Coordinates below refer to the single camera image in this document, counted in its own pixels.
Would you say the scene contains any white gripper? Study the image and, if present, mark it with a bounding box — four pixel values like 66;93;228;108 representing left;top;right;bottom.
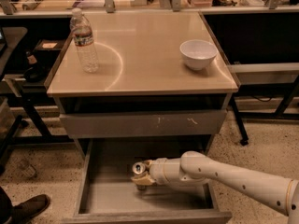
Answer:
132;158;186;186

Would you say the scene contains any silver redbull can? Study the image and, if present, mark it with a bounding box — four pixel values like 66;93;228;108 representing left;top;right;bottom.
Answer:
132;162;146;190

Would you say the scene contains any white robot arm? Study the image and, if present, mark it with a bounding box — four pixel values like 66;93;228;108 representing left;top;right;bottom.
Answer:
132;151;299;224

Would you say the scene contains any open grey middle drawer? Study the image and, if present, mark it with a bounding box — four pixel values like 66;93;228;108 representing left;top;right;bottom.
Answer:
62;136;232;224

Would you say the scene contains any closed grey top drawer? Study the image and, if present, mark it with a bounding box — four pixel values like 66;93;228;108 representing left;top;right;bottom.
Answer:
60;110;227;138

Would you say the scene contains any grey drawer cabinet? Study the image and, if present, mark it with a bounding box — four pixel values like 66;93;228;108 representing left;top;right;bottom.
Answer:
47;11;238;154

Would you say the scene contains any black table leg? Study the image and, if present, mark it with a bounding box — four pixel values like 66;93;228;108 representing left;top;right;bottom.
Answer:
230;97;249;146

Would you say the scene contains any white bowl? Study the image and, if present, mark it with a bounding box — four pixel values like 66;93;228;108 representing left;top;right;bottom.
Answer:
179;39;218;70

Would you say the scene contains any brown shoe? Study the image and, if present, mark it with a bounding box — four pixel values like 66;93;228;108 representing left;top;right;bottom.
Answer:
12;194;50;224

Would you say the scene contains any clear plastic water bottle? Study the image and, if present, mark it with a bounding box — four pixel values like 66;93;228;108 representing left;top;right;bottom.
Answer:
70;8;99;73

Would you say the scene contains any black side table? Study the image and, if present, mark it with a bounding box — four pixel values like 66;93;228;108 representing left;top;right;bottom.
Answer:
0;27;73;160

